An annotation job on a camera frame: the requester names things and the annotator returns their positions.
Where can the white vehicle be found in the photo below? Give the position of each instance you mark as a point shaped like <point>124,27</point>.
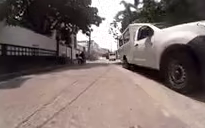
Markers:
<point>112,56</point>

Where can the pale building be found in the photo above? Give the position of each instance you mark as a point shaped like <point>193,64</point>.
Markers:
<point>96,48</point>

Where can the pole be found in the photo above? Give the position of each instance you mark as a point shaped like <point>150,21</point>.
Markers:
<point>89,43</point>

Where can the grey concrete road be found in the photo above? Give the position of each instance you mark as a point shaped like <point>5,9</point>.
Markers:
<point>90,100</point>

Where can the white pickup truck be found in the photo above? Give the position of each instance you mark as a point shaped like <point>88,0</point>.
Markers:
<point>150,50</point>

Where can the palm and leafy trees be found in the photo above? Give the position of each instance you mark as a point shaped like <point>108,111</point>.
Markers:
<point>146,11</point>

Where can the dark leafy trees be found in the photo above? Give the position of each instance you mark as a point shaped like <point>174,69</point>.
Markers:
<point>50,13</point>

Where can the white boundary wall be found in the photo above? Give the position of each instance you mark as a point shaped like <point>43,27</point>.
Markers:
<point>23,41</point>

